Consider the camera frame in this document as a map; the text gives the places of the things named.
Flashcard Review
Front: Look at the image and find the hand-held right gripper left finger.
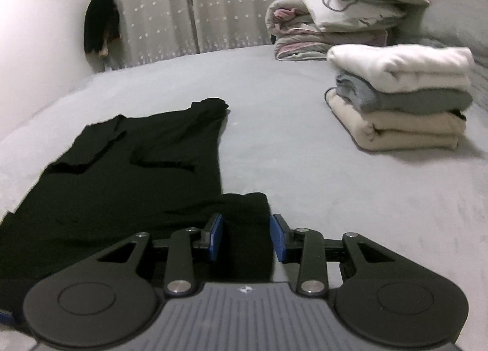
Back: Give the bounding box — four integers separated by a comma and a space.
97, 213, 225, 295

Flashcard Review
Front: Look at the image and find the white printed pillow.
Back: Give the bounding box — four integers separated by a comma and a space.
272, 0, 407, 31

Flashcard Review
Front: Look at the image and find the grey bed sheet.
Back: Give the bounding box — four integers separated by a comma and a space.
0, 44, 488, 336

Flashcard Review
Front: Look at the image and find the grey folded garment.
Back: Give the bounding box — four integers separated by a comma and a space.
335, 71, 473, 113

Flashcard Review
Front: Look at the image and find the folded pink and grey quilt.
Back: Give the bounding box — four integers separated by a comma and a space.
265, 0, 393, 62

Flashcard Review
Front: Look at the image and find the beige folded garment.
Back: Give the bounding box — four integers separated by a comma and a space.
328, 88, 468, 151

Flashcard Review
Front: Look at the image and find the grey quilted bedspread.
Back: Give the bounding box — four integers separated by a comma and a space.
393, 0, 488, 81

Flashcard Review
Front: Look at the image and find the black dress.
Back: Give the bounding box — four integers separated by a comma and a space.
0, 97, 272, 315

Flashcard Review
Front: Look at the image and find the black hanging furry bag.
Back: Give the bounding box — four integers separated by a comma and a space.
84, 0, 122, 59

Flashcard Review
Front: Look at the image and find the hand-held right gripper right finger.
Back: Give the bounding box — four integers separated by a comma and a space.
269, 214, 397, 296

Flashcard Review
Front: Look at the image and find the grey star-patterned curtain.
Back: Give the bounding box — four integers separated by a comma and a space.
97, 0, 306, 69

